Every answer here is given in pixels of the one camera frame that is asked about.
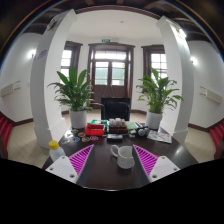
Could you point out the red plastic basket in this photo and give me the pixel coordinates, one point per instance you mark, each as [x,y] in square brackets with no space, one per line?
[94,130]

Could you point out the black office chair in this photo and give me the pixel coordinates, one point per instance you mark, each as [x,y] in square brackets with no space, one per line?
[115,107]

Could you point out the green exit sign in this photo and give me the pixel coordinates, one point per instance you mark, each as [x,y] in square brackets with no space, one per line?
[106,40]

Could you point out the box of wrapped snacks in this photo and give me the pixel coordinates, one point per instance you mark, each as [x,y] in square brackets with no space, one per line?
[117,126]

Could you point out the right potted green plant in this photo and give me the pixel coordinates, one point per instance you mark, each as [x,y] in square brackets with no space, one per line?
[159,93]

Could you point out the potted green plant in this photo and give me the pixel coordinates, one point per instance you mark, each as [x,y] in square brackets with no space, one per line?
[75,92]
[159,93]

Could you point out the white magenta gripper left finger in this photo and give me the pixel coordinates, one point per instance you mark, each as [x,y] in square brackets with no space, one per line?
[70,168]

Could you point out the left brown framed window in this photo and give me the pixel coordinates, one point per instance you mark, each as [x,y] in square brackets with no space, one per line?
[70,57]

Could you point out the white speckled ceramic mug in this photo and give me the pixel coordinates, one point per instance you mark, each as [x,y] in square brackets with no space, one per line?
[125,159]

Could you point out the brown framed window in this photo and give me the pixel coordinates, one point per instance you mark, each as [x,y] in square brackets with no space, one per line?
[70,57]
[154,57]

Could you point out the clear bottle yellow cap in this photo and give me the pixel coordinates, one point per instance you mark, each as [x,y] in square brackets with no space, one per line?
[55,150]

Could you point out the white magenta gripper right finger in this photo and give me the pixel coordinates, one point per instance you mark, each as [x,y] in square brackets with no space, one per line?
[155,167]

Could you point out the brown wooden double door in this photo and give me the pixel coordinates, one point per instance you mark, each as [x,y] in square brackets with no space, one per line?
[110,67]

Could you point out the green box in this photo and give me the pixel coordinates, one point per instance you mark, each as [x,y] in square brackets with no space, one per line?
[131,125]

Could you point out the left potted green plant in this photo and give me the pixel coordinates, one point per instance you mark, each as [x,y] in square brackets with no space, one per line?
[75,92]

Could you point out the white printed booklet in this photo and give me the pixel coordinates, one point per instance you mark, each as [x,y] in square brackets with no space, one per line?
[158,136]

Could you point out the black flat device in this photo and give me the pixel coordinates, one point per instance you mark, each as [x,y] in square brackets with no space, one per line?
[114,137]

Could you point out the right brown framed window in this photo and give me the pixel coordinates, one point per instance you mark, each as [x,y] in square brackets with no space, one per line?
[154,57]

